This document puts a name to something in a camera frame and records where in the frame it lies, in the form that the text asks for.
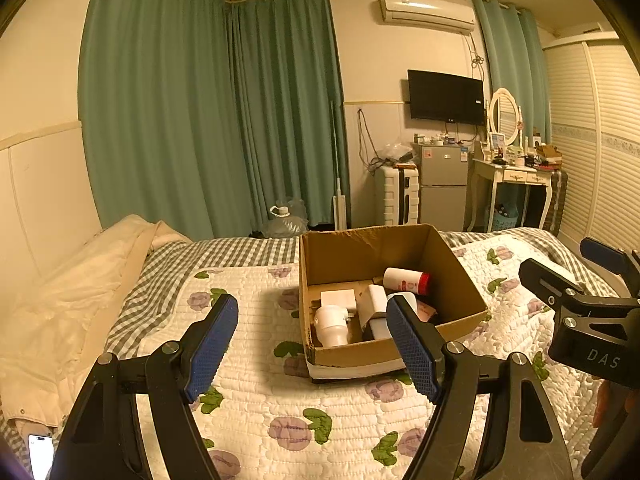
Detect person's right hand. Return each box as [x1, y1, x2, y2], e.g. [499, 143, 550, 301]
[594, 379, 626, 428]

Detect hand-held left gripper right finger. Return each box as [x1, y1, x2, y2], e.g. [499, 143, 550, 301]
[385, 294, 576, 480]

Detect clear plastic bag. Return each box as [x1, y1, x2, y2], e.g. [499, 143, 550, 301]
[372, 141, 413, 166]

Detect smartphone with lit screen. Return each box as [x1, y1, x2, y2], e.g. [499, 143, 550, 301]
[27, 432, 55, 480]

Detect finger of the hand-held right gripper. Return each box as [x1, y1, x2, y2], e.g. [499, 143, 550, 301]
[518, 257, 640, 333]
[580, 237, 640, 301]

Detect cream padded headboard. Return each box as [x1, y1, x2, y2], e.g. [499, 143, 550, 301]
[0, 120, 106, 311]

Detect black wall television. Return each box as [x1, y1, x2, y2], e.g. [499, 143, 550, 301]
[407, 69, 487, 126]

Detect dark green curtain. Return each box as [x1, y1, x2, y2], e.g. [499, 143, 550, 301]
[79, 0, 261, 241]
[227, 0, 351, 228]

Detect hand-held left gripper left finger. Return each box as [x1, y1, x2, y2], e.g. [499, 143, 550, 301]
[60, 292, 240, 480]

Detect white bottle with red cap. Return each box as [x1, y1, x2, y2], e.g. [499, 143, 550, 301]
[382, 267, 432, 295]

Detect black wall cables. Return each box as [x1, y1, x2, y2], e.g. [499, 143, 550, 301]
[356, 107, 381, 171]

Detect light teal curtain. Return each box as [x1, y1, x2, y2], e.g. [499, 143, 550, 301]
[472, 0, 552, 143]

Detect white box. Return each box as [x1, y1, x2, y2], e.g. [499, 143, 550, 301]
[320, 290, 357, 317]

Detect white dressing table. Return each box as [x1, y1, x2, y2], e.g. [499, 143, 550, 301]
[465, 157, 563, 233]

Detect black power cube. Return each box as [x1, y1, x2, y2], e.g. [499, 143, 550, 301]
[361, 322, 396, 343]

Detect cream duvet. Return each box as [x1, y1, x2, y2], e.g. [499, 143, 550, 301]
[0, 214, 191, 426]

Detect white louvered wardrobe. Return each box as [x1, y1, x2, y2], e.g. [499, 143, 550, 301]
[542, 32, 640, 271]

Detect brown cardboard box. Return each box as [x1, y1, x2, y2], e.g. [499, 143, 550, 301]
[299, 223, 490, 385]

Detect silver refrigerator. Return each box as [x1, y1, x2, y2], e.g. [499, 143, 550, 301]
[411, 141, 473, 233]

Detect clear water jug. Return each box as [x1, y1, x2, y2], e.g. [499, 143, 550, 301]
[262, 197, 308, 238]

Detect plain white plastic bottle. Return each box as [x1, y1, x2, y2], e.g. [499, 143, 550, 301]
[312, 305, 351, 348]

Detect white ribbed suitcase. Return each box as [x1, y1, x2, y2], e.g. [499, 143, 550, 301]
[375, 164, 421, 226]

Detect blue basket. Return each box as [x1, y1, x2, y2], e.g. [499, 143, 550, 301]
[487, 202, 518, 231]

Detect white mop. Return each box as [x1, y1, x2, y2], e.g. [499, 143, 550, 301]
[329, 101, 351, 228]

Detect white oval mirror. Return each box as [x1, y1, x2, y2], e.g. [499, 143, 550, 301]
[487, 87, 523, 147]

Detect floral quilted bedspread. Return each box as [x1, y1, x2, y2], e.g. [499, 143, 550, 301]
[0, 227, 626, 480]

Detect white plug charger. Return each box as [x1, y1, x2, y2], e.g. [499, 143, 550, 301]
[360, 284, 390, 323]

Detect white air conditioner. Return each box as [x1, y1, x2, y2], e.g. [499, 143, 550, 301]
[378, 0, 476, 36]

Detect grey suitcase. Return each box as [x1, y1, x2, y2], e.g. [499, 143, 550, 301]
[547, 169, 569, 238]

